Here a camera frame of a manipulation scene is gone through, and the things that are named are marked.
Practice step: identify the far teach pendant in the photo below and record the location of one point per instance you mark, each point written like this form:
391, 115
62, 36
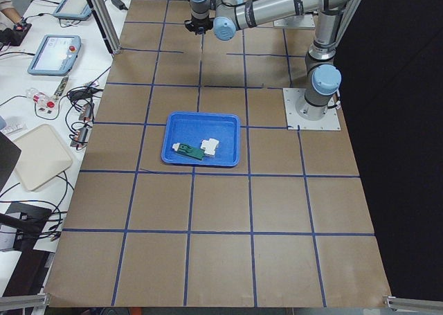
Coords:
72, 9

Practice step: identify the black power adapter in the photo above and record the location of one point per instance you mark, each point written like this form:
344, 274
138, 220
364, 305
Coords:
119, 4

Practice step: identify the white circuit breaker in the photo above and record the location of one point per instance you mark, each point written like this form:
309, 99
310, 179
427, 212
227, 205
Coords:
209, 146

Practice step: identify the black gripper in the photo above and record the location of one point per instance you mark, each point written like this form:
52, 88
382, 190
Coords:
199, 26

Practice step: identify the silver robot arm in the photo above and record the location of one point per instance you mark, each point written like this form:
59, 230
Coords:
226, 17

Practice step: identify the blue plastic tray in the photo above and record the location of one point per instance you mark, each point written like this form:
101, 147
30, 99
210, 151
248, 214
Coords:
194, 138

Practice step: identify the teach pendant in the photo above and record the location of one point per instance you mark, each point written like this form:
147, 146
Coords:
56, 55
72, 9

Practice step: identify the green terminal block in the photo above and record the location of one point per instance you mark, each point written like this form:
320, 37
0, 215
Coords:
188, 151

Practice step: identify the aluminium frame post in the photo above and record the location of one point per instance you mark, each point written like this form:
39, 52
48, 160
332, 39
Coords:
106, 28

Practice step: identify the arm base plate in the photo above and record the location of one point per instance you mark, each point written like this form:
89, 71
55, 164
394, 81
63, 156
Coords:
300, 22
300, 115

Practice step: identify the near teach pendant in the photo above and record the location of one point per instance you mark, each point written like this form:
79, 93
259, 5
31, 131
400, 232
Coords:
56, 55

